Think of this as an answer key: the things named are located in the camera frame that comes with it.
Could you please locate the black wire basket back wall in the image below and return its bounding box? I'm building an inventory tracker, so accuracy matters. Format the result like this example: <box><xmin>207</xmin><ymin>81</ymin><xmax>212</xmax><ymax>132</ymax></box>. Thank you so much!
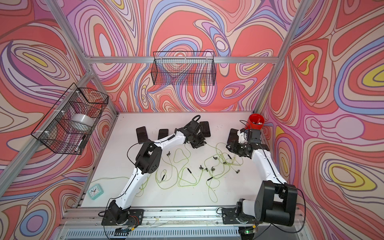
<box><xmin>151</xmin><ymin>51</ymin><xmax>217</xmax><ymax>87</ymax></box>

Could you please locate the black wire basket wall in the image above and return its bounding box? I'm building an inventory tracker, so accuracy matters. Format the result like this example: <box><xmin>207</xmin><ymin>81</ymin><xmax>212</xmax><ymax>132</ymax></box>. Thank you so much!
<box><xmin>151</xmin><ymin>51</ymin><xmax>217</xmax><ymax>87</ymax></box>
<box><xmin>31</xmin><ymin>84</ymin><xmax>109</xmax><ymax>155</ymax></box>

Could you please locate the red plastic cup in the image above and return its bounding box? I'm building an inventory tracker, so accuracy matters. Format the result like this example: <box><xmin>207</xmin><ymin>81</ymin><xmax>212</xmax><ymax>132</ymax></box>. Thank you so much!
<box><xmin>245</xmin><ymin>114</ymin><xmax>265</xmax><ymax>130</ymax></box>

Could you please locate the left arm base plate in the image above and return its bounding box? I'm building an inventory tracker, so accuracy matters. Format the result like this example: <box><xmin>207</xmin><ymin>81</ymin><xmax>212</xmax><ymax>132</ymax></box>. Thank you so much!
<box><xmin>102</xmin><ymin>207</ymin><xmax>144</xmax><ymax>227</ymax></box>

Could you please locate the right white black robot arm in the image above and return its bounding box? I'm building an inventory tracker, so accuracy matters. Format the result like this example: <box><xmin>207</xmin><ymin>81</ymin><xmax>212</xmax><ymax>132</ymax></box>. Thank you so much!
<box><xmin>222</xmin><ymin>128</ymin><xmax>298</xmax><ymax>227</ymax></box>

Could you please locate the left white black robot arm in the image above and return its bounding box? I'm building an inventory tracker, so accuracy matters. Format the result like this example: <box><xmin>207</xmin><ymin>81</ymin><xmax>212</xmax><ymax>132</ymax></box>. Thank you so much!
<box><xmin>102</xmin><ymin>115</ymin><xmax>211</xmax><ymax>228</ymax></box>

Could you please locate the black smartphone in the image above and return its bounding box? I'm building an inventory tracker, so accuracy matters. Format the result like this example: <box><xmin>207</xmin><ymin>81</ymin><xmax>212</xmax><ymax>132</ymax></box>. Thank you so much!
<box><xmin>200</xmin><ymin>121</ymin><xmax>211</xmax><ymax>138</ymax></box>
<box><xmin>227</xmin><ymin>129</ymin><xmax>239</xmax><ymax>144</ymax></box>
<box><xmin>136</xmin><ymin>126</ymin><xmax>149</xmax><ymax>144</ymax></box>
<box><xmin>194</xmin><ymin>140</ymin><xmax>206</xmax><ymax>149</ymax></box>
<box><xmin>158</xmin><ymin>129</ymin><xmax>169</xmax><ymax>140</ymax></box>

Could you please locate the teal alarm clock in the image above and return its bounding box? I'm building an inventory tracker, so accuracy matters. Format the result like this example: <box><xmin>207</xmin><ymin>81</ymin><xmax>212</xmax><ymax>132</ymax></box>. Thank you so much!
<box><xmin>87</xmin><ymin>184</ymin><xmax>104</xmax><ymax>201</ymax></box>

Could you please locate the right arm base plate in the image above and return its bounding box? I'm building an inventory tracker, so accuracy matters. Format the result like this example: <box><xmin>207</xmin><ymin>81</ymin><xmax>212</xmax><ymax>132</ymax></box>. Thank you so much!
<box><xmin>220</xmin><ymin>208</ymin><xmax>260</xmax><ymax>226</ymax></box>

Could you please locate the black wire basket left wall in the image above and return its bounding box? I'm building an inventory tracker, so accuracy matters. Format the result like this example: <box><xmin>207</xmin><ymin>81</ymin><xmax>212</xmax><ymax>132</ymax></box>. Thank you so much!
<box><xmin>31</xmin><ymin>84</ymin><xmax>109</xmax><ymax>155</ymax></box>

